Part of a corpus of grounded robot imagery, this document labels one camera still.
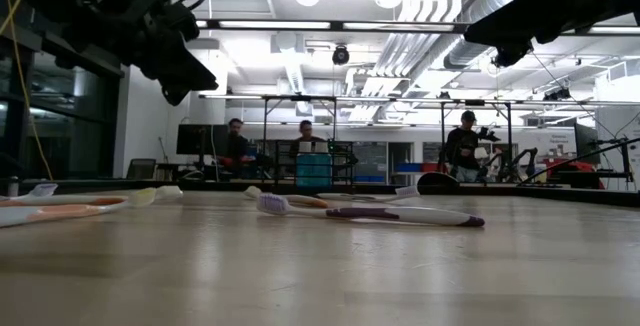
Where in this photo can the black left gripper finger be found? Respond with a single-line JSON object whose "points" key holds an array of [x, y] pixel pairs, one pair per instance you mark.
{"points": [[176, 93], [175, 58]]}

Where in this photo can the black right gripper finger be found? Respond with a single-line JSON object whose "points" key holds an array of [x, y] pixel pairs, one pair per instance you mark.
{"points": [[515, 35], [520, 8]]}

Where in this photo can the purple and white toothbrush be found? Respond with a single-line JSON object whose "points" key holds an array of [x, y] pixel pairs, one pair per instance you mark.
{"points": [[370, 197], [400, 213], [42, 190]]}

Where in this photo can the black computer monitor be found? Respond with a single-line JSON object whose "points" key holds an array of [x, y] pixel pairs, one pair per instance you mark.
{"points": [[200, 139], [586, 143]]}

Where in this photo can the person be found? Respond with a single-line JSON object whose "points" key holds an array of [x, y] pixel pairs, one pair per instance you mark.
{"points": [[235, 141], [462, 148], [306, 138]]}

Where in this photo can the black chair back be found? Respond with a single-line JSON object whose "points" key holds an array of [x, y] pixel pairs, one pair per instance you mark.
{"points": [[141, 168]]}

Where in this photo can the red bin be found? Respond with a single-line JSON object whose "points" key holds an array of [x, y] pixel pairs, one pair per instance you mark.
{"points": [[575, 168]]}

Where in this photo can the black overhead rig beam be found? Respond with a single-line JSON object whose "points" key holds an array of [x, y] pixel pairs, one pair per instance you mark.
{"points": [[337, 26]]}

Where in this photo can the black workstation frame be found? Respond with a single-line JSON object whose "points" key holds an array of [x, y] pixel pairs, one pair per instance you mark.
{"points": [[300, 98]]}

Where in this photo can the black aluminium table frame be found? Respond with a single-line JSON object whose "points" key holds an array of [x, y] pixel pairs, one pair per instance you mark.
{"points": [[575, 193]]}

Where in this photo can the small silver post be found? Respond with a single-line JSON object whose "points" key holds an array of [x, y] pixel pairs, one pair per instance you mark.
{"points": [[12, 186]]}

